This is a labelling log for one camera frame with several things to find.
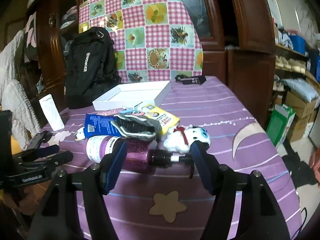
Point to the blue cartoon tissue packet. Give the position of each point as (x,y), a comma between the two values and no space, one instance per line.
(95,125)

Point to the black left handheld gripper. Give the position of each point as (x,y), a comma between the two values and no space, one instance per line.
(32,166)

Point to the yellow tissue packet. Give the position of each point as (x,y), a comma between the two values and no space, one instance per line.
(166,119)

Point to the pink checkered picture cloth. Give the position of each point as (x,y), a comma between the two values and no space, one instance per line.
(154,40)

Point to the pink glitter pouch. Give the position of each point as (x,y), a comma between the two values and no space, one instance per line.
(110,112)

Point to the black strap buckle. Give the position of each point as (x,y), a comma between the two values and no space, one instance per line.
(190,80)

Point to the black Wenger backpack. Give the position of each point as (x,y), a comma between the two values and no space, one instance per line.
(91,68)

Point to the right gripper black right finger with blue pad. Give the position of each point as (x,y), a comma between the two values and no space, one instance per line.
(260,213)

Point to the white knitted garment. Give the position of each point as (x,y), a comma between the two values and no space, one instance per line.
(13,96)

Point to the purple glitter pump bottle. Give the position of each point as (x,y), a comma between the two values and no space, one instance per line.
(142,156)

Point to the white cylindrical tube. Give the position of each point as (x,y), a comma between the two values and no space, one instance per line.
(51,113)

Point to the white plush toy dog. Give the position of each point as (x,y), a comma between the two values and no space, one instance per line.
(179,139)

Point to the white shallow cardboard box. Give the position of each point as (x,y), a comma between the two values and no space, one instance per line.
(128,95)

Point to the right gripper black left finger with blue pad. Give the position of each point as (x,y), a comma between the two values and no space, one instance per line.
(57,216)

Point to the purple striped bed sheet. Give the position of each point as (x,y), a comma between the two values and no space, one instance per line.
(168,204)

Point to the green cardboard box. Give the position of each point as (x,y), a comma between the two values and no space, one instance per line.
(280,122)

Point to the grey plaid slipper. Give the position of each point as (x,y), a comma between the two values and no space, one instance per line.
(136,127)

